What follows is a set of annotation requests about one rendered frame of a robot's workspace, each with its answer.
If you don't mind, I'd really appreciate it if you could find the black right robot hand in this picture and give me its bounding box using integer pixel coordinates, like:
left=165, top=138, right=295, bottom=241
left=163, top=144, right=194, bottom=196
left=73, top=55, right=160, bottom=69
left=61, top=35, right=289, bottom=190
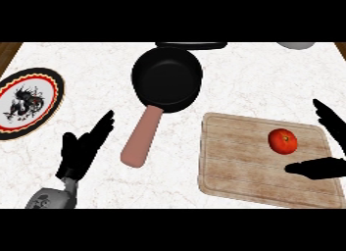
left=285, top=98, right=346, bottom=181

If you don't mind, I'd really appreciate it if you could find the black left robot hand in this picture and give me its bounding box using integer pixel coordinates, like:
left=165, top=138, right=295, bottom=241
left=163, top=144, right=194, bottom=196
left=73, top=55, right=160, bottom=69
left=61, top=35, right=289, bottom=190
left=54, top=109, right=116, bottom=181

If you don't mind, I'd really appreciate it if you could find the red tomato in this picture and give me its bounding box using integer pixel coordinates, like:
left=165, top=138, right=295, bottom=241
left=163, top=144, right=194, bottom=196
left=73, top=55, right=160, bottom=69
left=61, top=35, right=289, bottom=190
left=267, top=127, right=301, bottom=156

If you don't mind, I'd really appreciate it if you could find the black-rimmed decorated plate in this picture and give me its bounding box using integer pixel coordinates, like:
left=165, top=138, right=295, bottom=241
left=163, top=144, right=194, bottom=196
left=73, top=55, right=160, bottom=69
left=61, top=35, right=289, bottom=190
left=0, top=67, right=67, bottom=142

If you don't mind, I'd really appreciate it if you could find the wooden cutting board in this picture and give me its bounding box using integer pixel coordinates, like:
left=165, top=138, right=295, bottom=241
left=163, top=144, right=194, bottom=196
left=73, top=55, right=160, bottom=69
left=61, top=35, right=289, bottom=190
left=196, top=112, right=346, bottom=210

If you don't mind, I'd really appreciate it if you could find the grey round object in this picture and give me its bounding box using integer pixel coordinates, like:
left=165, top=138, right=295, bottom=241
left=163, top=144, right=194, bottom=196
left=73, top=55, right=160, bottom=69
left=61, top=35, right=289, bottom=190
left=276, top=41, right=317, bottom=51

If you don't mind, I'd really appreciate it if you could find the black pan with pink handle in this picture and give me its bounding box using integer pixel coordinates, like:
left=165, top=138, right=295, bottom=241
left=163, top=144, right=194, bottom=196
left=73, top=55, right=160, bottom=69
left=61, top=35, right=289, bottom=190
left=119, top=46, right=205, bottom=169

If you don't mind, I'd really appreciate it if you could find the black flat object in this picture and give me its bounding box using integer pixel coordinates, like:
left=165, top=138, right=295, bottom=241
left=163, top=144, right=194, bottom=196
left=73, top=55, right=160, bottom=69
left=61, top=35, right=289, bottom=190
left=154, top=41, right=230, bottom=51

